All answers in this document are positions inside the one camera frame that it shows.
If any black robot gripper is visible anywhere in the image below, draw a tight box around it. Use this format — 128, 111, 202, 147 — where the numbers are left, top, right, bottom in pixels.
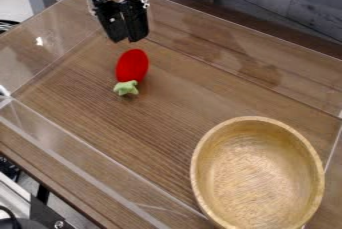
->
91, 0, 150, 43

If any red plush strawberry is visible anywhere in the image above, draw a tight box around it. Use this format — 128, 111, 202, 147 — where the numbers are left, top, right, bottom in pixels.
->
114, 49, 150, 96

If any wooden bowl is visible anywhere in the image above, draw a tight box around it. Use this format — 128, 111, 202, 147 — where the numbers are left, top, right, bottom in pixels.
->
190, 116, 325, 229

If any black table leg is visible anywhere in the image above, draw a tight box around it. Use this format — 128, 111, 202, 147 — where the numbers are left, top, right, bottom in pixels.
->
36, 185, 49, 205

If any clear acrylic enclosure wall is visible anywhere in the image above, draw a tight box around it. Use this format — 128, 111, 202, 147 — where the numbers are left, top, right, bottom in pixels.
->
0, 0, 342, 229

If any black clamp with cable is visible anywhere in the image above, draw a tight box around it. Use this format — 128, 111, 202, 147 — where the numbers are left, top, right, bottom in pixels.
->
0, 197, 76, 229

